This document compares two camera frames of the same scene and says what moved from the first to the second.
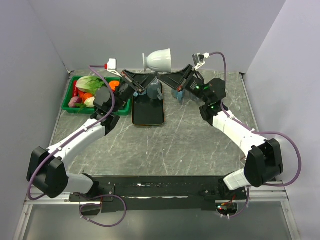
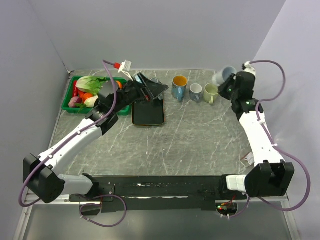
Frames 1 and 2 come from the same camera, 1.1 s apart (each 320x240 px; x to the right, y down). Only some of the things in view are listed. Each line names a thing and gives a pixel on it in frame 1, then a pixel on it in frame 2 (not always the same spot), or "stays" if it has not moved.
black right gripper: [179, 80] → [222, 89]
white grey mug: [159, 61] → [218, 77]
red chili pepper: [75, 90] stays
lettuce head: [89, 84] stays
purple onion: [74, 100] stays
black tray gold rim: [147, 111] stays
